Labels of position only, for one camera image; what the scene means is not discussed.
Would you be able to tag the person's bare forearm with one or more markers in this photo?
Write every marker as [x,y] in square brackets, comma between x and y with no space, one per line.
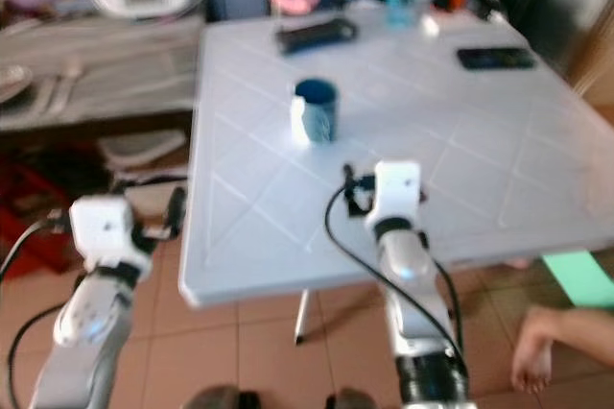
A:
[585,324]

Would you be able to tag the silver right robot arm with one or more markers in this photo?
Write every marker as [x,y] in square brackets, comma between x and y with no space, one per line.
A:
[408,265]

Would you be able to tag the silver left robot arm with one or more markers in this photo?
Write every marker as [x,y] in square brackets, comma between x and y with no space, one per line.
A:
[77,332]

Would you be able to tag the person's bare hand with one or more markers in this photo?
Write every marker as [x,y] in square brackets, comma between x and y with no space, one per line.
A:
[534,347]

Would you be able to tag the white flat lid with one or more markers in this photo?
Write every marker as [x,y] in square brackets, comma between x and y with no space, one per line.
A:
[144,148]

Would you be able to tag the blue and white mug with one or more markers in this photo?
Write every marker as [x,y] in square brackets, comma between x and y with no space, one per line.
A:
[315,113]

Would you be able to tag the white metal table leg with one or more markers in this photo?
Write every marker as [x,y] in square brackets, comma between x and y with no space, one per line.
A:
[302,318]

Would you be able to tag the red plastic stool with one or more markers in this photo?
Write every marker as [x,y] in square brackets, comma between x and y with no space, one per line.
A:
[31,231]

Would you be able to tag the grey striped table cloth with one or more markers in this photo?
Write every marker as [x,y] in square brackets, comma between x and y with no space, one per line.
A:
[134,68]

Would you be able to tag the black remote control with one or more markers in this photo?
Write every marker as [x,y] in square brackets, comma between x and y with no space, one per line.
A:
[317,35]

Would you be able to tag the metal spoon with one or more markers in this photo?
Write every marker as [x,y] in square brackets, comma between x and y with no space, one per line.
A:
[70,83]

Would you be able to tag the black smartphone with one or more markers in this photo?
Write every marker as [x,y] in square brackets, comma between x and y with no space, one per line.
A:
[496,58]

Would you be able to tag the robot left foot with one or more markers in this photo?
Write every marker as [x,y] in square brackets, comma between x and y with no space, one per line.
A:
[219,398]

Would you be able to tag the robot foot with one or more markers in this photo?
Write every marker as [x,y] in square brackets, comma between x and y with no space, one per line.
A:
[350,399]
[219,398]

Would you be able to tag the round plate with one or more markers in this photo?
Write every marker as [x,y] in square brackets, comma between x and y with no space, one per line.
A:
[14,83]

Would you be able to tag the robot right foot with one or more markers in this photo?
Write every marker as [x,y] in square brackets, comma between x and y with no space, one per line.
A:
[350,399]

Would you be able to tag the green floor mat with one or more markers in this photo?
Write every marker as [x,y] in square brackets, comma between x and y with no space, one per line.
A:
[580,279]

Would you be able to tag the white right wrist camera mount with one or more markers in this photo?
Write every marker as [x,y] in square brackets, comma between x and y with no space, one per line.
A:
[398,188]

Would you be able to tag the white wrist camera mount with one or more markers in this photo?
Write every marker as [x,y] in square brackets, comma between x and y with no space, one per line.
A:
[104,231]
[398,188]

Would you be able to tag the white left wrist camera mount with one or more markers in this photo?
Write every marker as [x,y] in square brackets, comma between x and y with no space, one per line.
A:
[104,231]

